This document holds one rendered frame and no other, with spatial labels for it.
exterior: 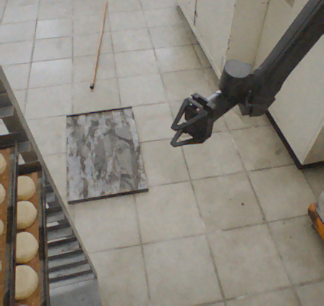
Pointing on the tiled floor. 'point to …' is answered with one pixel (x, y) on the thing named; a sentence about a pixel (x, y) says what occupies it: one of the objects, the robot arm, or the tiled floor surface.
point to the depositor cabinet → (225, 17)
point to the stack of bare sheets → (103, 155)
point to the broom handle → (98, 46)
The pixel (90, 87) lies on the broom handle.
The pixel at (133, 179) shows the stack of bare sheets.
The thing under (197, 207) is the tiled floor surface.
